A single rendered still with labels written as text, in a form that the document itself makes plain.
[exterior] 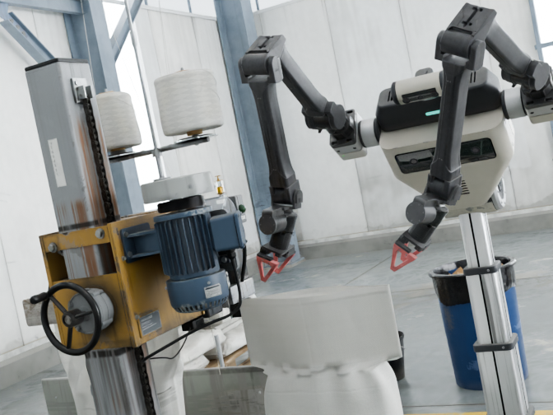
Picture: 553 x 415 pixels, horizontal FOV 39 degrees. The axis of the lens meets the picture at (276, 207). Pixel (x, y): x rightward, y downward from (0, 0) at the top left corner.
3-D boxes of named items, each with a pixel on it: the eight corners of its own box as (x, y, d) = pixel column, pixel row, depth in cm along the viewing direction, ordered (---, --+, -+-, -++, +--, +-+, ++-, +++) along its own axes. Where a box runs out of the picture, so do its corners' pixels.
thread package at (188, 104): (236, 127, 210) (224, 65, 209) (205, 130, 195) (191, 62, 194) (186, 138, 217) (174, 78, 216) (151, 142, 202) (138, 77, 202)
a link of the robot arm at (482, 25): (495, 0, 172) (457, -9, 178) (470, 56, 173) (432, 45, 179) (553, 67, 208) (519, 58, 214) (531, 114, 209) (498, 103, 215)
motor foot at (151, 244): (183, 250, 198) (176, 216, 197) (156, 259, 187) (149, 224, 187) (153, 254, 202) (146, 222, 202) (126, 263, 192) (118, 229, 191)
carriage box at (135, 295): (207, 314, 218) (185, 204, 217) (136, 349, 188) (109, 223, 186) (137, 320, 229) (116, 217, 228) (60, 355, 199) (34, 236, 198)
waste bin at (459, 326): (542, 361, 444) (522, 251, 440) (529, 393, 398) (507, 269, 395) (459, 366, 466) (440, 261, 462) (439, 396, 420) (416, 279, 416)
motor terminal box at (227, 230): (249, 253, 199) (241, 209, 198) (247, 258, 189) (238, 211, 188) (218, 259, 199) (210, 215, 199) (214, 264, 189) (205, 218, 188)
